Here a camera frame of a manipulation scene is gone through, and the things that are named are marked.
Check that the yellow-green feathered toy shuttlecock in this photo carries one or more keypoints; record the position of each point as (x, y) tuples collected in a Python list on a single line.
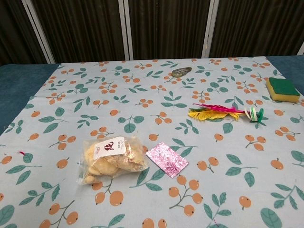
[(209, 114)]

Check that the floral fruit print tablecloth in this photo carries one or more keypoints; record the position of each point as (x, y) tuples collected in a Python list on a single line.
[(152, 147)]

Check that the shiny pink patterned card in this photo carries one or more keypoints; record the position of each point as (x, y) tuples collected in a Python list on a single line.
[(167, 162)]

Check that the oval dark metal ornament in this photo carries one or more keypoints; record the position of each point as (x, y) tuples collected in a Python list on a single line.
[(181, 71)]

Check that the clear bag of snacks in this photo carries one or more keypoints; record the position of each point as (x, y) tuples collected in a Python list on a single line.
[(111, 164)]

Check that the dark folding screen white frames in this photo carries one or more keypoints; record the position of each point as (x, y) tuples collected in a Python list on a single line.
[(83, 28)]

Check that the green yellow scouring sponge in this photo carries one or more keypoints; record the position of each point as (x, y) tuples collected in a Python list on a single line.
[(281, 88)]

